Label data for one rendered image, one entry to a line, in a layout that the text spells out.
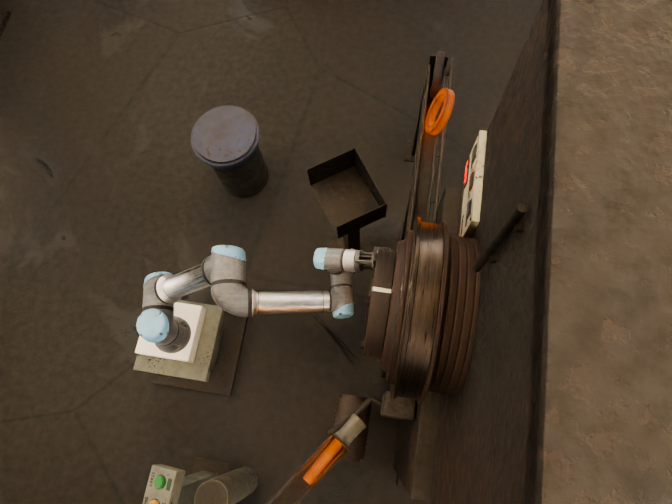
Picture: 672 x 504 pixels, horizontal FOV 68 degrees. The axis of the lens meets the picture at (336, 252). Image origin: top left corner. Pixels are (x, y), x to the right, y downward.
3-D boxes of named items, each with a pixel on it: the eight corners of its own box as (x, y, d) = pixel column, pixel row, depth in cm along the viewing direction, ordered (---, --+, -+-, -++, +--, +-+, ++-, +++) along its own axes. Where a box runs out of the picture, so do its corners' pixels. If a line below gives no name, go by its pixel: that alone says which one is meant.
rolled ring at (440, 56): (434, 73, 194) (442, 74, 194) (439, 40, 202) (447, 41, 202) (427, 107, 211) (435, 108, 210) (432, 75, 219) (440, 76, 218)
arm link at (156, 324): (148, 347, 196) (132, 341, 184) (150, 313, 201) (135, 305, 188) (178, 344, 196) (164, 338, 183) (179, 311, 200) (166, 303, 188)
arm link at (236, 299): (209, 316, 159) (358, 312, 169) (210, 282, 163) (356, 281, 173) (210, 323, 170) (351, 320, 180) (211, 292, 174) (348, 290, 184)
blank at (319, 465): (332, 457, 168) (325, 450, 169) (349, 437, 157) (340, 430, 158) (304, 492, 157) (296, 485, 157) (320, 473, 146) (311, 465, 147)
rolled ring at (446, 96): (419, 131, 209) (426, 133, 210) (434, 135, 192) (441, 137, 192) (436, 87, 205) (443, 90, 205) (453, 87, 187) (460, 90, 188)
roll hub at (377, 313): (393, 268, 148) (399, 235, 121) (379, 363, 140) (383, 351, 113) (374, 265, 149) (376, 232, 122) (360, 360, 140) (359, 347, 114)
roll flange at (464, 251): (459, 257, 158) (496, 194, 113) (444, 411, 144) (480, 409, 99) (427, 253, 159) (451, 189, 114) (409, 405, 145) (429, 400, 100)
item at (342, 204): (357, 218, 259) (355, 147, 190) (380, 262, 250) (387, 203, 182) (321, 235, 257) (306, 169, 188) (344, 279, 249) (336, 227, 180)
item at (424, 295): (427, 253, 159) (451, 189, 114) (409, 405, 145) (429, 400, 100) (407, 250, 160) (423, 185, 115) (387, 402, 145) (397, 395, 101)
